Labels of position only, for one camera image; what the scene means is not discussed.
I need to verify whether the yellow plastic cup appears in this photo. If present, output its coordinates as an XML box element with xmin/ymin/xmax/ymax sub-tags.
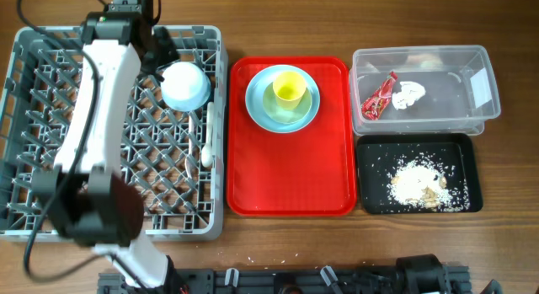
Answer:
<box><xmin>272</xmin><ymin>71</ymin><xmax>307</xmax><ymax>110</ymax></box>

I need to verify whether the small green plate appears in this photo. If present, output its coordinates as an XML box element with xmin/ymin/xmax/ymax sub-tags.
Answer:
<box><xmin>263</xmin><ymin>84</ymin><xmax>312</xmax><ymax>125</ymax></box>

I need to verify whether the grey dishwasher rack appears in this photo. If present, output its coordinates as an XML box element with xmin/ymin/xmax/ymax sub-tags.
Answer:
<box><xmin>1</xmin><ymin>25</ymin><xmax>228</xmax><ymax>242</ymax></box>

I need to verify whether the red snack wrapper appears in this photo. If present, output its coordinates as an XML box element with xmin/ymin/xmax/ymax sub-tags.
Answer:
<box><xmin>361</xmin><ymin>72</ymin><xmax>398</xmax><ymax>120</ymax></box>

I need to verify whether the white plastic fork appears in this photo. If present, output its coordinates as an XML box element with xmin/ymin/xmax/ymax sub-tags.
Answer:
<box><xmin>184</xmin><ymin>113</ymin><xmax>196</xmax><ymax>179</ymax></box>

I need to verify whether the white plastic spoon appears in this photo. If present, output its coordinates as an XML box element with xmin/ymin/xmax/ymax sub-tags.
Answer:
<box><xmin>200</xmin><ymin>102</ymin><xmax>215</xmax><ymax>168</ymax></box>

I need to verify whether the red plastic tray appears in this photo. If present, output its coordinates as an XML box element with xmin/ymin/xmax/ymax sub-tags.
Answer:
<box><xmin>226</xmin><ymin>56</ymin><xmax>357</xmax><ymax>216</ymax></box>

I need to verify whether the food scraps rice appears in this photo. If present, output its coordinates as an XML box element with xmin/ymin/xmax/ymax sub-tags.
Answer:
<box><xmin>385</xmin><ymin>152</ymin><xmax>471</xmax><ymax>212</ymax></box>

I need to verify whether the large light blue plate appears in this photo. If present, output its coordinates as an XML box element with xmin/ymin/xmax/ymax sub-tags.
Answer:
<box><xmin>245</xmin><ymin>65</ymin><xmax>321</xmax><ymax>134</ymax></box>

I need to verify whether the clear plastic bin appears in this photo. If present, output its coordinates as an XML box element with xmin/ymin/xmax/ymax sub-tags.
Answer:
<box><xmin>349</xmin><ymin>45</ymin><xmax>501</xmax><ymax>136</ymax></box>

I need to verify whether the black plastic tray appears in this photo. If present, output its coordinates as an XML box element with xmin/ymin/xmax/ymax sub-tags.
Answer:
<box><xmin>356</xmin><ymin>133</ymin><xmax>483</xmax><ymax>214</ymax></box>

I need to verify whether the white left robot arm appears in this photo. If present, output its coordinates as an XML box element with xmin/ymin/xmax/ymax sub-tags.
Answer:
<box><xmin>31</xmin><ymin>0</ymin><xmax>189</xmax><ymax>293</ymax></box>

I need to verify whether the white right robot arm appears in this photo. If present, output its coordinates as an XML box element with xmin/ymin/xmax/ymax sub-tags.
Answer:
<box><xmin>396</xmin><ymin>254</ymin><xmax>472</xmax><ymax>294</ymax></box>

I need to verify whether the light blue bowl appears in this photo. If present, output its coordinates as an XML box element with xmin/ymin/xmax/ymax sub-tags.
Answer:
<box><xmin>161</xmin><ymin>61</ymin><xmax>211</xmax><ymax>112</ymax></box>

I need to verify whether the white tissue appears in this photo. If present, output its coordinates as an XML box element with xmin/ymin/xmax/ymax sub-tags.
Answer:
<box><xmin>392</xmin><ymin>81</ymin><xmax>426</xmax><ymax>110</ymax></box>

